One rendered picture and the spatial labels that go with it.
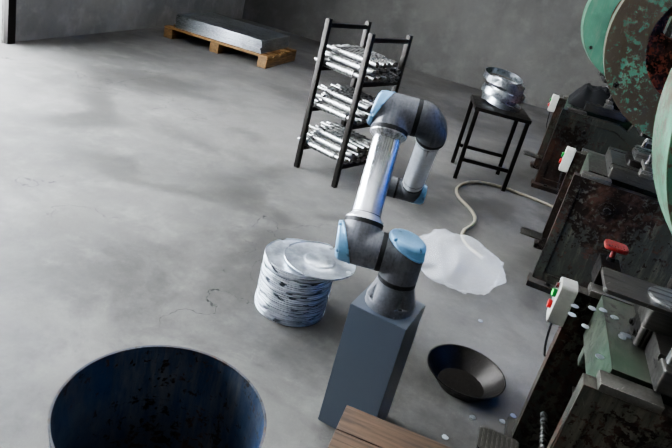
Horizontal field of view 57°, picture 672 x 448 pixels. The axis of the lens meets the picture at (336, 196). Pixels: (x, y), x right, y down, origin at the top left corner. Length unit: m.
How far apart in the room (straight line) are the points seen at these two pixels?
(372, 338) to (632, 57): 1.70
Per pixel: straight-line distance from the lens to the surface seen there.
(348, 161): 3.83
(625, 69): 2.95
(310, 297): 2.42
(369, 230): 1.78
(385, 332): 1.85
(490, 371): 2.54
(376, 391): 1.96
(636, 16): 2.93
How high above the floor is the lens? 1.42
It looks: 23 degrees down
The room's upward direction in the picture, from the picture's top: 14 degrees clockwise
